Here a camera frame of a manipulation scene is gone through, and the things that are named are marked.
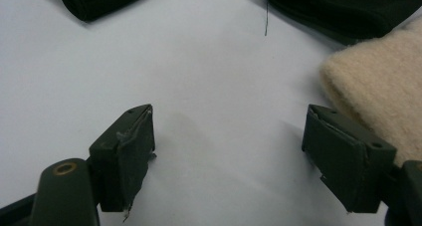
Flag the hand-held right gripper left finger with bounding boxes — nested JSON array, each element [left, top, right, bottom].
[[87, 104, 157, 222]]

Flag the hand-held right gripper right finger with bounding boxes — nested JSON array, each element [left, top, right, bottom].
[[301, 104, 398, 214]]

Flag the beige fleece glove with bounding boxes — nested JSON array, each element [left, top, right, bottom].
[[318, 16, 422, 169]]

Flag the dark loose thread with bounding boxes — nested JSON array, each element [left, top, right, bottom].
[[264, 1, 270, 37]]

